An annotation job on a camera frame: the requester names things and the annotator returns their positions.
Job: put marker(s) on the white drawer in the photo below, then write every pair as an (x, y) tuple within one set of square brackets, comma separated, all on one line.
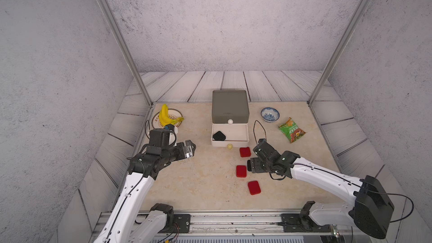
[(236, 135)]

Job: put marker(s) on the blue white porcelain bowl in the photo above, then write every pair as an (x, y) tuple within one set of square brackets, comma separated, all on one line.
[(270, 115)]

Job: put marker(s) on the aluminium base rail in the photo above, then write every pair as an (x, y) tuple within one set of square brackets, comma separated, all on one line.
[(261, 226)]

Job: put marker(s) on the metal frame post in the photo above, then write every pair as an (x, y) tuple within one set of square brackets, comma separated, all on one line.
[(343, 41), (114, 27)]

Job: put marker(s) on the red brooch box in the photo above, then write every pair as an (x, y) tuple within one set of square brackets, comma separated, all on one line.
[(245, 152), (254, 187), (241, 171)]

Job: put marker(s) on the left metal frame post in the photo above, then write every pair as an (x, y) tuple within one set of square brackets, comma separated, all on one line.
[(114, 27)]

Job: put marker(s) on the grey top drawer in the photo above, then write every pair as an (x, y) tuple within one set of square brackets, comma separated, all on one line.
[(230, 105)]

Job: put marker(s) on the green snack bag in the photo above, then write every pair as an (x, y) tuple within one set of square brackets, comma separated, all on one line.
[(291, 130)]

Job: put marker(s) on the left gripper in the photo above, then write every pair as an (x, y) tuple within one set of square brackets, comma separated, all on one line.
[(182, 153)]

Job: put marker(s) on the three-drawer storage cabinet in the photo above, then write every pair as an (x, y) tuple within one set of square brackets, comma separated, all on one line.
[(230, 116)]

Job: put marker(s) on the yellow banana bunch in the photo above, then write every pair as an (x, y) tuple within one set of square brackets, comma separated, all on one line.
[(164, 115)]

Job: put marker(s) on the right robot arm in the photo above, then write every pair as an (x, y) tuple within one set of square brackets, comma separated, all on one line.
[(366, 205)]

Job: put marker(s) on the cream round plate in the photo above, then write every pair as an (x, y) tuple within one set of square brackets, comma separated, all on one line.
[(173, 114)]

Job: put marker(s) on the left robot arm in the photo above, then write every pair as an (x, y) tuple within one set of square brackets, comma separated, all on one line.
[(161, 151)]

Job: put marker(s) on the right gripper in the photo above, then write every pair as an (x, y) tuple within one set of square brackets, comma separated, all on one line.
[(253, 165)]

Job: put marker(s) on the black brooch box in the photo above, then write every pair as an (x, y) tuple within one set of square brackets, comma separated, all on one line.
[(219, 136)]

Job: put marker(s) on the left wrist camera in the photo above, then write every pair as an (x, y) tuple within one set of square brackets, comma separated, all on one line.
[(172, 133)]

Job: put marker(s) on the right metal frame post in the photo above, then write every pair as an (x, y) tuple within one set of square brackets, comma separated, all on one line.
[(343, 41)]

